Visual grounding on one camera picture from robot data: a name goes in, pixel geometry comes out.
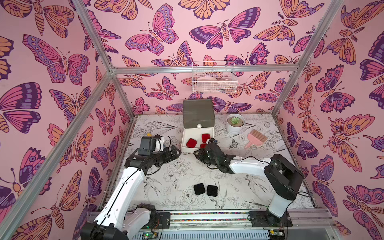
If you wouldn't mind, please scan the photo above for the red brooch box front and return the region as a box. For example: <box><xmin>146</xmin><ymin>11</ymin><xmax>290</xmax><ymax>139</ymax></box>
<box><xmin>186</xmin><ymin>138</ymin><xmax>198</xmax><ymax>148</ymax></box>

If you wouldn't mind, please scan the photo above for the black brooch box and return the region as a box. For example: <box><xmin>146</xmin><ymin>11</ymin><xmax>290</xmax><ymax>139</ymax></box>
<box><xmin>193</xmin><ymin>183</ymin><xmax>206</xmax><ymax>196</ymax></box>
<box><xmin>207</xmin><ymin>185</ymin><xmax>219</xmax><ymax>197</ymax></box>

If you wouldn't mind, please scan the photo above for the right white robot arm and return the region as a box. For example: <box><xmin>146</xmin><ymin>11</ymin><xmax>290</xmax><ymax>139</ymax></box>
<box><xmin>194</xmin><ymin>143</ymin><xmax>305</xmax><ymax>219</ymax></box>

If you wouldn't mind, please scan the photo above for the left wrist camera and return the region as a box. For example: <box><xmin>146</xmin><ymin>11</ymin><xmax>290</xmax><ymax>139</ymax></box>
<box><xmin>155</xmin><ymin>135</ymin><xmax>165</xmax><ymax>152</ymax></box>

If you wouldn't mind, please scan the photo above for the white pot with succulent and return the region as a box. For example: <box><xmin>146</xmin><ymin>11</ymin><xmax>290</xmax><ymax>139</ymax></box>
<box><xmin>226</xmin><ymin>114</ymin><xmax>246</xmax><ymax>136</ymax></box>

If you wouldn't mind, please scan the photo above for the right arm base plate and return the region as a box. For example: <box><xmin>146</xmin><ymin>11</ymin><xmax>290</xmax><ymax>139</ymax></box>
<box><xmin>248</xmin><ymin>210</ymin><xmax>293</xmax><ymax>228</ymax></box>

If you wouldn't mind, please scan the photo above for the white wire wall basket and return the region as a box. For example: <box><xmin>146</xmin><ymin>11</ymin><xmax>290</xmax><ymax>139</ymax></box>
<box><xmin>191</xmin><ymin>66</ymin><xmax>238</xmax><ymax>94</ymax></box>

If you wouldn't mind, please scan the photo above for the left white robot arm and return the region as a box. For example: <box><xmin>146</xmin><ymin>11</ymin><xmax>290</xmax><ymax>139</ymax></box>
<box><xmin>80</xmin><ymin>135</ymin><xmax>182</xmax><ymax>240</ymax></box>

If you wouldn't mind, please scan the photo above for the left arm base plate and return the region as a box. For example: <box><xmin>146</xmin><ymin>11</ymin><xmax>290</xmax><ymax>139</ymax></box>
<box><xmin>142</xmin><ymin>212</ymin><xmax>171</xmax><ymax>230</ymax></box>

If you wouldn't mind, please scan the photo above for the three-tier drawer cabinet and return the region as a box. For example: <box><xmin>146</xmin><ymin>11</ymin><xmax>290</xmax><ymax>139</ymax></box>
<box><xmin>181</xmin><ymin>99</ymin><xmax>216</xmax><ymax>153</ymax></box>

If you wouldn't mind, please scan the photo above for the pink comb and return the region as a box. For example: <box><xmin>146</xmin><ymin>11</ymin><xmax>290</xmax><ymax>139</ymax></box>
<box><xmin>244</xmin><ymin>129</ymin><xmax>268</xmax><ymax>149</ymax></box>

